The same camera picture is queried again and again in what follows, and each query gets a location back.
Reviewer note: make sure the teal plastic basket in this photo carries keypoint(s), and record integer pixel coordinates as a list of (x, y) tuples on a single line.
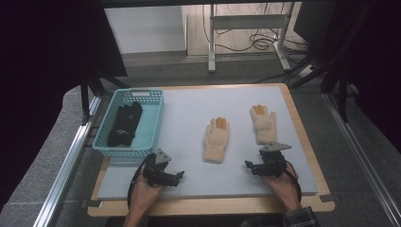
[(151, 126)]

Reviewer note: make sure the black tripod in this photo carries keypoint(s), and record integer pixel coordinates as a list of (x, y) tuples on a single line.
[(91, 91)]

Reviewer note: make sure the cream knitted glove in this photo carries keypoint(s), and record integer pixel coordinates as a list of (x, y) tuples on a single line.
[(216, 142), (265, 126)]

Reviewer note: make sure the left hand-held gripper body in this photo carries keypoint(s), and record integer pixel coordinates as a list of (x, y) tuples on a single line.
[(153, 170)]

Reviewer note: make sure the person's right hand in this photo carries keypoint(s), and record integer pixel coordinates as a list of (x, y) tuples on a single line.
[(285, 189)]

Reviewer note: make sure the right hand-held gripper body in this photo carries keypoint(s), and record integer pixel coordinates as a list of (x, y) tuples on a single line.
[(273, 160)]

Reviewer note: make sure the black glove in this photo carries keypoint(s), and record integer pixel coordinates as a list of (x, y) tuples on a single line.
[(125, 124)]

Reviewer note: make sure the white metal stand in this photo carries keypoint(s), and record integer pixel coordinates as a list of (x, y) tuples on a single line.
[(246, 22)]

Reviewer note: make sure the person's left hand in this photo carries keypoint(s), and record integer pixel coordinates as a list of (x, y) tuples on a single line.
[(143, 195)]

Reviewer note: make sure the aluminium rail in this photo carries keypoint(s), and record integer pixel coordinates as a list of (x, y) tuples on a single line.
[(362, 151), (67, 157)]

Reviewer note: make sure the black curtain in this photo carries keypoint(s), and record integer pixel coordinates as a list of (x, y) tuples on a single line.
[(38, 78), (381, 63)]

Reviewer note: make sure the pale grey foam mat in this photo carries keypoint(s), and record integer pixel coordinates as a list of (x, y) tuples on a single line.
[(195, 104)]

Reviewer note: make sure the black metal stand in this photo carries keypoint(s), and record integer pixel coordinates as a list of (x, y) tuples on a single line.
[(334, 69)]

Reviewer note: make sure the grey tape piece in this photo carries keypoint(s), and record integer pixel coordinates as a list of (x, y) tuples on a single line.
[(327, 198), (91, 203)]

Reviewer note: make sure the white panel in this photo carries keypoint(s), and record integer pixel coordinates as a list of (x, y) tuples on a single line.
[(145, 28)]

